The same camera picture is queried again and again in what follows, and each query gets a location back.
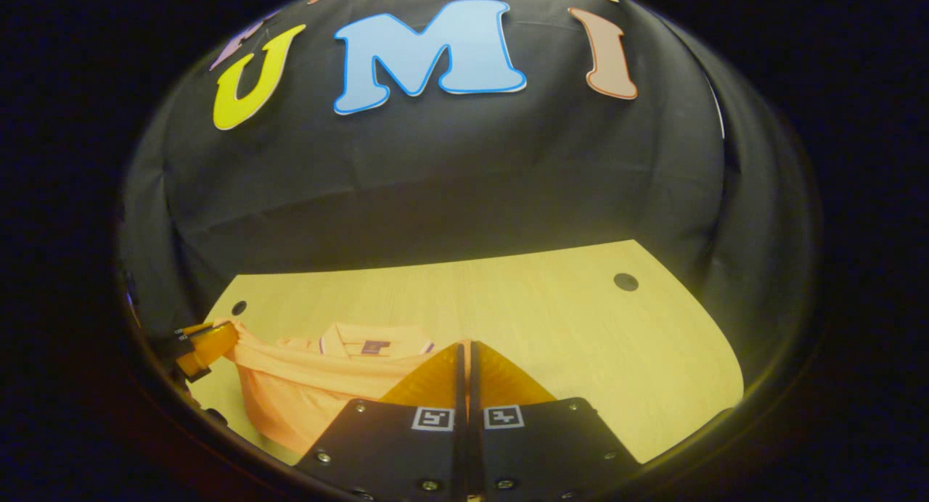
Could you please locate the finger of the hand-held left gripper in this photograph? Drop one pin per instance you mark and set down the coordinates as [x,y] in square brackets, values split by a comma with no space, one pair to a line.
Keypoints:
[210,346]

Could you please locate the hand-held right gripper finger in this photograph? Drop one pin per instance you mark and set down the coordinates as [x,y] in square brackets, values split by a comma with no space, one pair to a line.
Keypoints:
[459,386]
[473,386]

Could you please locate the orange T-shirt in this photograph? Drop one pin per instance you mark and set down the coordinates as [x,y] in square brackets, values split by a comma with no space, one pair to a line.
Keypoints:
[305,393]

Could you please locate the black backdrop cloth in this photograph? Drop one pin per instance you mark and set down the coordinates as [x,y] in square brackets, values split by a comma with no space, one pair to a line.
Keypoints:
[450,168]

